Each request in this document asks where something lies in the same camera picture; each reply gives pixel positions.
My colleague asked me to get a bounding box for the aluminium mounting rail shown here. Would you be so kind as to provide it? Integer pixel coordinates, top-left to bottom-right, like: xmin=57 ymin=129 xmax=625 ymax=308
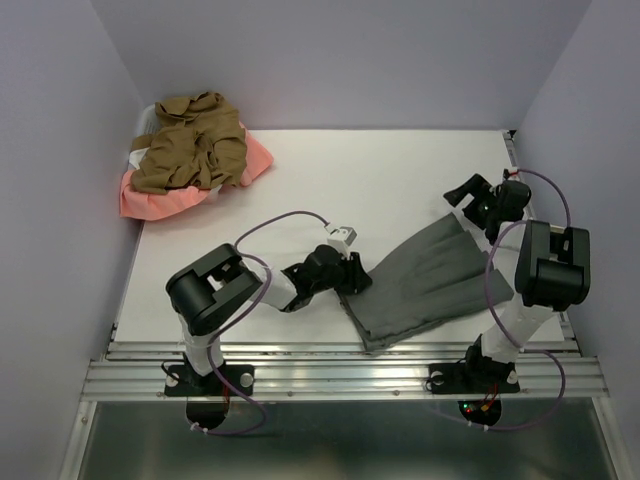
xmin=81 ymin=340 xmax=609 ymax=402

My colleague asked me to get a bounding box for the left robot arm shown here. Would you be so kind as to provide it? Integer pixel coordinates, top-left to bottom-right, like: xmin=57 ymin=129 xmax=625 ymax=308
xmin=163 ymin=243 xmax=373 ymax=395

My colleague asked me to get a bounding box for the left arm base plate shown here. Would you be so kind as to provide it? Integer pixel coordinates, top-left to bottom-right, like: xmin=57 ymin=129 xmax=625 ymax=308
xmin=161 ymin=362 xmax=255 ymax=397

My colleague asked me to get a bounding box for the grey pleated skirt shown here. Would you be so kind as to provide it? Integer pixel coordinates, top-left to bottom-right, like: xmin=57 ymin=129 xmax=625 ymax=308
xmin=340 ymin=213 xmax=513 ymax=352

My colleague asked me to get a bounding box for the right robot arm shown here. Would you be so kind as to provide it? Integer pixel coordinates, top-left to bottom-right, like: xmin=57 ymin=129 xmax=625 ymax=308
xmin=427 ymin=170 xmax=591 ymax=394

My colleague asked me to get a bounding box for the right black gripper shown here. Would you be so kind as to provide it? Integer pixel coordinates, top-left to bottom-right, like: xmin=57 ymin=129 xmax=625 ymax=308
xmin=440 ymin=172 xmax=498 ymax=228

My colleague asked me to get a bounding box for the tan brown skirt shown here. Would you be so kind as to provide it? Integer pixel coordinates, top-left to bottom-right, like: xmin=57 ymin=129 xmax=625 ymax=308
xmin=131 ymin=91 xmax=247 ymax=195

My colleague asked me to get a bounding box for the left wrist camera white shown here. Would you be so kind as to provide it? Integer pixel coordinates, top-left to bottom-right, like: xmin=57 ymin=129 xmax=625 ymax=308
xmin=327 ymin=226 xmax=357 ymax=259

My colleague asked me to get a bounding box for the white garment under pile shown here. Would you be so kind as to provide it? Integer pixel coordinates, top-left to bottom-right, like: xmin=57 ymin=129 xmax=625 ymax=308
xmin=127 ymin=102 xmax=164 ymax=174

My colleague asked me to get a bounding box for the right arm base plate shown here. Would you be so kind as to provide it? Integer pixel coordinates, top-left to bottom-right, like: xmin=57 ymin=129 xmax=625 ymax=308
xmin=427 ymin=361 xmax=520 ymax=395

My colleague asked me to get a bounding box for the pink skirt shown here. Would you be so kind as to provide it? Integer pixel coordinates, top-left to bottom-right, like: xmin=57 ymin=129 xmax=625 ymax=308
xmin=120 ymin=130 xmax=274 ymax=221

